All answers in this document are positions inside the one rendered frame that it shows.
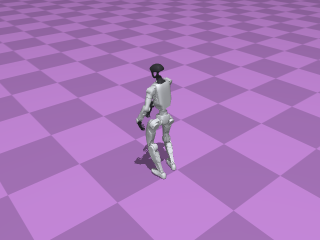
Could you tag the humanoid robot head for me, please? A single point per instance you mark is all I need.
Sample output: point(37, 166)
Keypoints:
point(157, 68)

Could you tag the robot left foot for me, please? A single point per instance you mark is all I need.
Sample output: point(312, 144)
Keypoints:
point(162, 175)

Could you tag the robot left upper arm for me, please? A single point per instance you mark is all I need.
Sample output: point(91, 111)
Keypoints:
point(149, 95)

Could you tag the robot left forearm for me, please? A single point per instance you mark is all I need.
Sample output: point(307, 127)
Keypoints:
point(141, 115)

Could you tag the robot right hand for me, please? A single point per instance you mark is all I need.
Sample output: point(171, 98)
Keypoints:
point(148, 113)

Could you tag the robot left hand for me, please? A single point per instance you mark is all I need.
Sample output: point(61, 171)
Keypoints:
point(141, 125)

